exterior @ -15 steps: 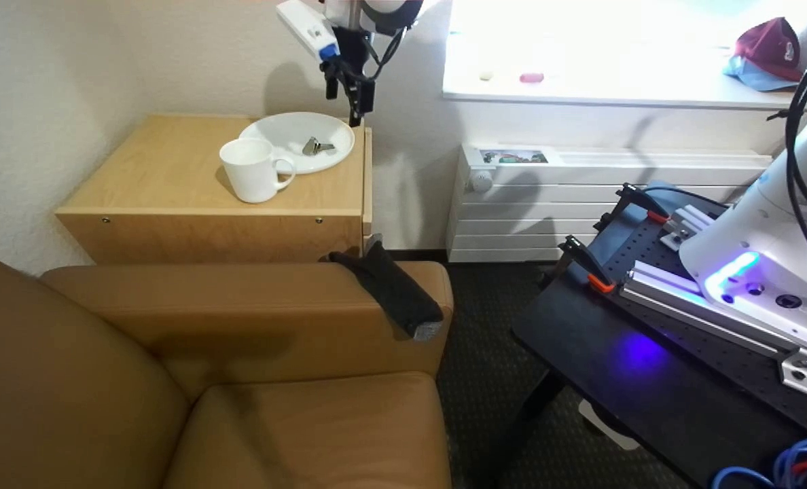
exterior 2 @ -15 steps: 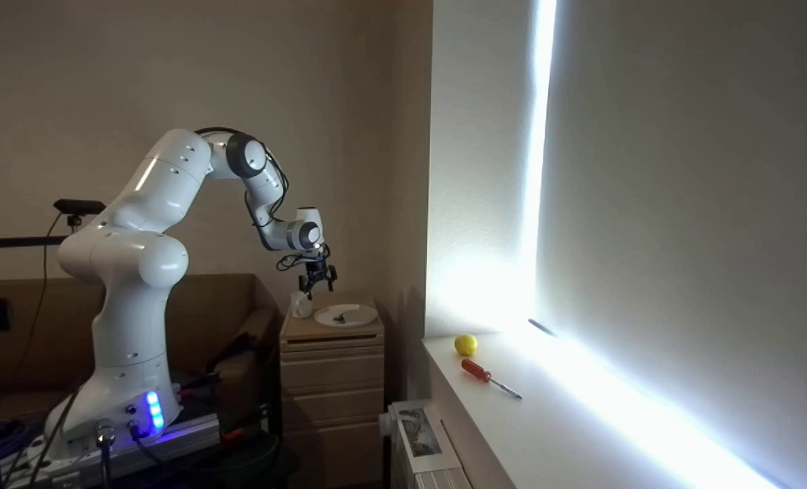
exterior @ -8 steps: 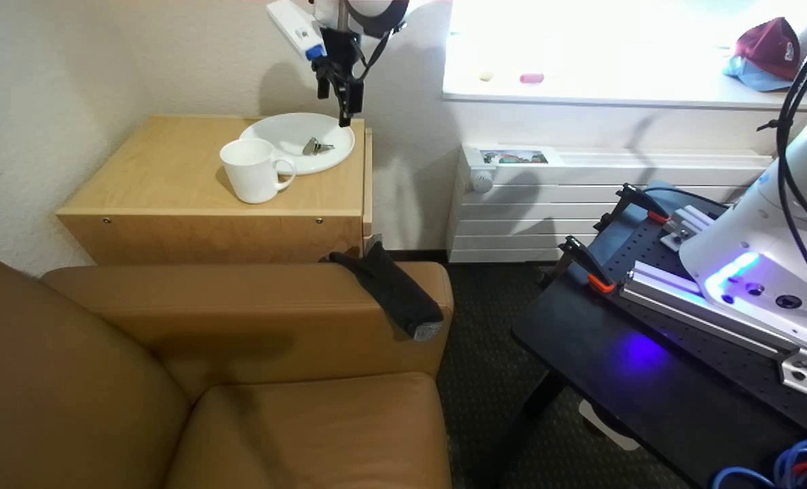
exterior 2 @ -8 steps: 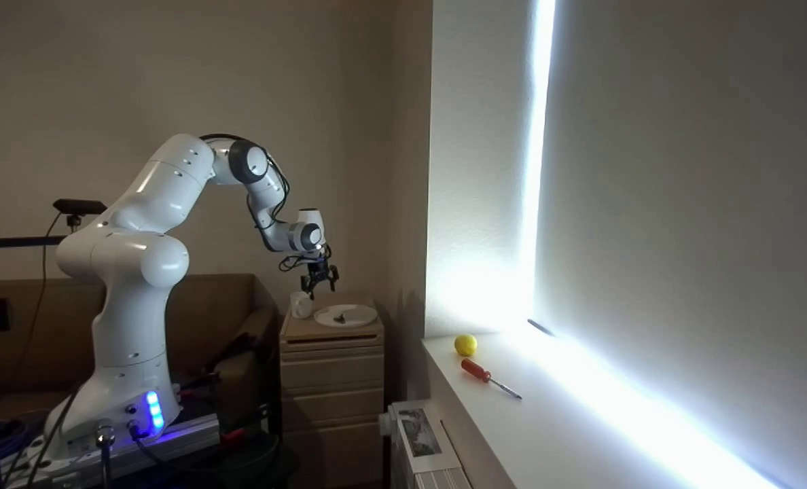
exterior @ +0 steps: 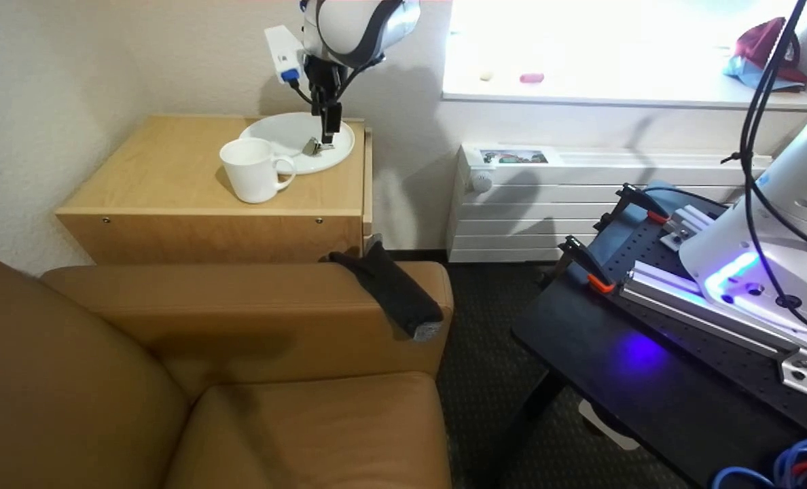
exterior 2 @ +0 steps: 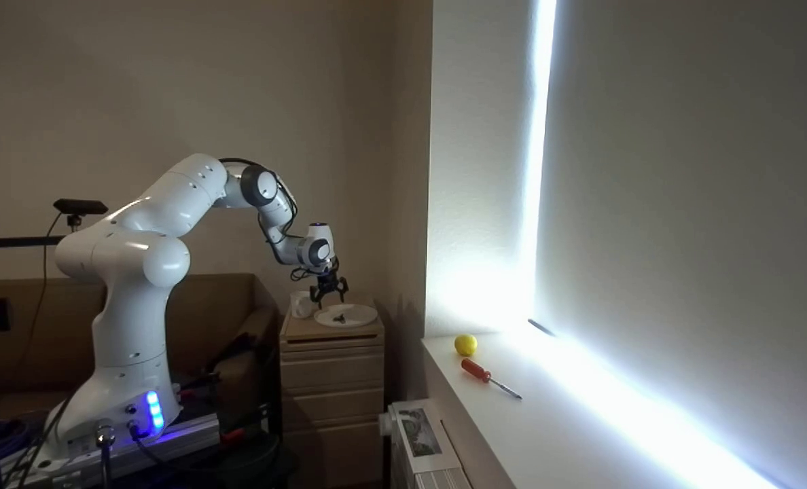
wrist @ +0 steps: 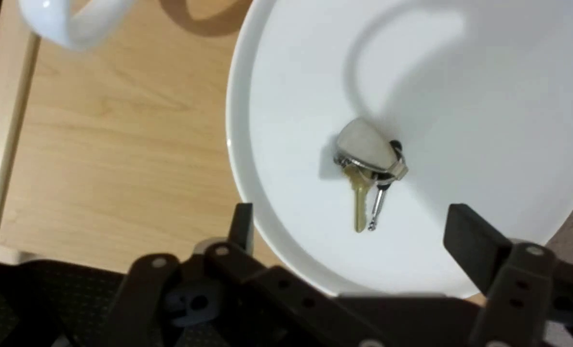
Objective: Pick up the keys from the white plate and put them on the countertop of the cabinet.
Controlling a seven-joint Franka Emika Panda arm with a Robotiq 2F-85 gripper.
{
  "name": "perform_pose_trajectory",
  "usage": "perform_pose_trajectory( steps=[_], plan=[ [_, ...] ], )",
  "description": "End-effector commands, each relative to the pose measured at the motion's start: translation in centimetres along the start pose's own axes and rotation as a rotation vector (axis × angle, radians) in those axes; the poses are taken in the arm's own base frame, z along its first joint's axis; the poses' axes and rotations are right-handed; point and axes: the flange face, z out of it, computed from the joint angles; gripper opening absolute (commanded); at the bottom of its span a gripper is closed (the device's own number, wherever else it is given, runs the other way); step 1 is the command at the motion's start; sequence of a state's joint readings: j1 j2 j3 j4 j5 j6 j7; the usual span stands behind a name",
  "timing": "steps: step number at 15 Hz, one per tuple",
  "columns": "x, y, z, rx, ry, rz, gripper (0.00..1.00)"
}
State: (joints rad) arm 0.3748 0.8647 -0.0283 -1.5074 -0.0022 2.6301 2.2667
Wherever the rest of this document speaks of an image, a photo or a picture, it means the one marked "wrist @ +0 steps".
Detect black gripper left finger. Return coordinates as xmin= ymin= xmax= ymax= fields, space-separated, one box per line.
xmin=98 ymin=201 xmax=364 ymax=347

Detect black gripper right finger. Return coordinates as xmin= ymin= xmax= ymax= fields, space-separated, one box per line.
xmin=441 ymin=203 xmax=557 ymax=347

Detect white bowl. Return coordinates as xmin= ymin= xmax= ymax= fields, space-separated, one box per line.
xmin=223 ymin=0 xmax=573 ymax=302

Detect white mug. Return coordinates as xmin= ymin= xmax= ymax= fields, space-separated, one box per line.
xmin=17 ymin=0 xmax=134 ymax=53

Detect keys with white fob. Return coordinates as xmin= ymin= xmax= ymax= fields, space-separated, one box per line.
xmin=329 ymin=116 xmax=410 ymax=236

